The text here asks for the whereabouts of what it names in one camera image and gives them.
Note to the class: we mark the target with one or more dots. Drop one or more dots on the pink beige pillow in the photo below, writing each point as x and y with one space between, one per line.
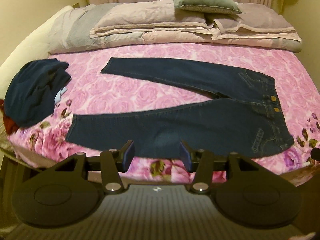
254 21
149 16

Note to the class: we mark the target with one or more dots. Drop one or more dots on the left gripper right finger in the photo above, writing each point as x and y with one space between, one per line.
201 162

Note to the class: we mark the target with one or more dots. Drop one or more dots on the light blue garment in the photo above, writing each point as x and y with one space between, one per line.
59 94

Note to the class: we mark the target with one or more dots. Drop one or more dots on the green small cushion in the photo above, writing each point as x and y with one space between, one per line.
228 7

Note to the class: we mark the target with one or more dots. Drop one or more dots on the dark blue denim jeans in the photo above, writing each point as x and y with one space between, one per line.
244 114

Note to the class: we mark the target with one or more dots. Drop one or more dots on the grey beige folded duvet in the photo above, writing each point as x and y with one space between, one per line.
70 34

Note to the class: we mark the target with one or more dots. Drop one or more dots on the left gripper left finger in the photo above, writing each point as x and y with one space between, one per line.
112 163

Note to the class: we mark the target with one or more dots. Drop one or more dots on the dark blue clothes pile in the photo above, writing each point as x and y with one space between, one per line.
31 94

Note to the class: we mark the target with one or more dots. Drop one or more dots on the red garment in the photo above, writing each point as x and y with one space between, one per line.
9 124

